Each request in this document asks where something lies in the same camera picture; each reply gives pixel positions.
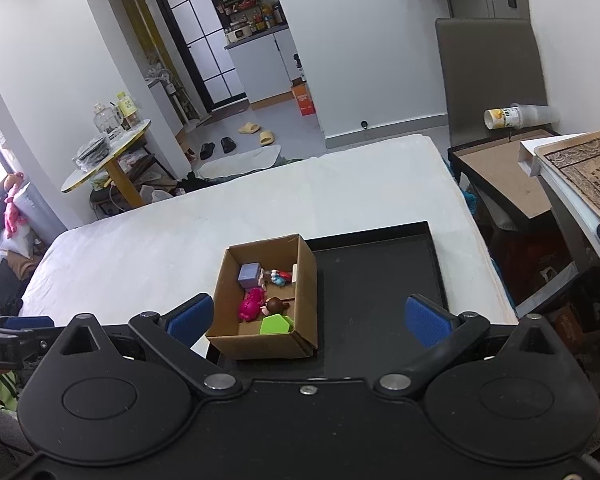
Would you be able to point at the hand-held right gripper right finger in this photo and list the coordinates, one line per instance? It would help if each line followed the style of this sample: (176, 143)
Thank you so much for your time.
(430, 320)

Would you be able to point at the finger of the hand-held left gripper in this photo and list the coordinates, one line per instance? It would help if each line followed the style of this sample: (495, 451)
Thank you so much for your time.
(42, 342)
(30, 323)

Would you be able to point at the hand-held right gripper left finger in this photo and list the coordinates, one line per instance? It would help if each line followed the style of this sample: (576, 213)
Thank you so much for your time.
(190, 320)

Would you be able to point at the black tray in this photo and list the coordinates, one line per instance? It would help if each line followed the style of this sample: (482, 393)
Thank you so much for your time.
(370, 300)

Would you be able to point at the purple cube toy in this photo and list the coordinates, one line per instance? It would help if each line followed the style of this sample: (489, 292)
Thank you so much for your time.
(249, 275)

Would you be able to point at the brown cardboard box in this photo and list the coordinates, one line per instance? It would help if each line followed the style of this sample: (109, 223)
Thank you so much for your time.
(260, 347)

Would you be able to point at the green hexagonal block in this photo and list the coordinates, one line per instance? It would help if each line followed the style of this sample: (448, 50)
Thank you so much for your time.
(276, 325)

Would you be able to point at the brown toy figure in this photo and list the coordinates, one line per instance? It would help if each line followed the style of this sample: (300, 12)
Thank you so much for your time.
(276, 306)

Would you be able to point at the red and blue toy figure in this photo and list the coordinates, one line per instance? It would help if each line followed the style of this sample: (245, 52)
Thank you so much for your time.
(281, 277)

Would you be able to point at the white cube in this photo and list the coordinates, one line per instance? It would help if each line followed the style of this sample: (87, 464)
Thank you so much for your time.
(296, 274)

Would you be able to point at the pink plush toy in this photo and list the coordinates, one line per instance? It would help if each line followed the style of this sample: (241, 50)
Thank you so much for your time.
(14, 205)

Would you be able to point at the black slipper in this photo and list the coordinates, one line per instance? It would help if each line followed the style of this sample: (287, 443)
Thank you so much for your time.
(228, 145)
(207, 150)

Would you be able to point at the round table with yellow edge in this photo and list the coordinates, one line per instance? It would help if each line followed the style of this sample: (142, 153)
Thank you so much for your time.
(120, 160)

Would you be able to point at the white desk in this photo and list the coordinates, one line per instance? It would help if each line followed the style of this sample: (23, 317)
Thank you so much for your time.
(575, 210)

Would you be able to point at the stack of dark plates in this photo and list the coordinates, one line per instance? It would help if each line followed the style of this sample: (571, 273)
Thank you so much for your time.
(92, 150)

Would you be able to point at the yellow slipper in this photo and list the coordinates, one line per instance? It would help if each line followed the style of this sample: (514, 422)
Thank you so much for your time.
(266, 138)
(248, 127)

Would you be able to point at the glass jar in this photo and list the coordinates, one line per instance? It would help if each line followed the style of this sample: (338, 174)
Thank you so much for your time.
(107, 119)

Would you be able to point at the yellow labelled bottle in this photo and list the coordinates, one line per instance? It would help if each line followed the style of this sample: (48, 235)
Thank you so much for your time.
(127, 110)

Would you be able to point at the stack of paper cups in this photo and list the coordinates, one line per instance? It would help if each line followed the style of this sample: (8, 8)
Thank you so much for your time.
(515, 116)

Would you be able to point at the orange box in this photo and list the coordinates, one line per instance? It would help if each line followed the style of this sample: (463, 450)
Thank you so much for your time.
(304, 100)

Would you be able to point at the white kitchen cabinet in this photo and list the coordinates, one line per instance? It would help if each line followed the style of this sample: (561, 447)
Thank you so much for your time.
(262, 70)

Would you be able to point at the black framed glass door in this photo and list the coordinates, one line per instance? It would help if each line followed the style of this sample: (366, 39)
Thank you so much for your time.
(200, 35)

